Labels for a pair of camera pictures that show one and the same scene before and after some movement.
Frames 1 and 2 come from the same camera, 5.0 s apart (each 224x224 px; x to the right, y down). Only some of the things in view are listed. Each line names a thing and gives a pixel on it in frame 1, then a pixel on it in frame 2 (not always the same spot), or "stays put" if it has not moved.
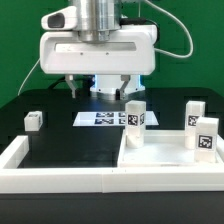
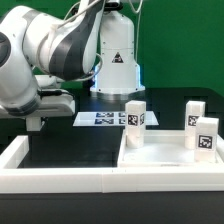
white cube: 135,117 stays put
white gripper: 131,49 to 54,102
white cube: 33,121 stays put
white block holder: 166,149 stays put
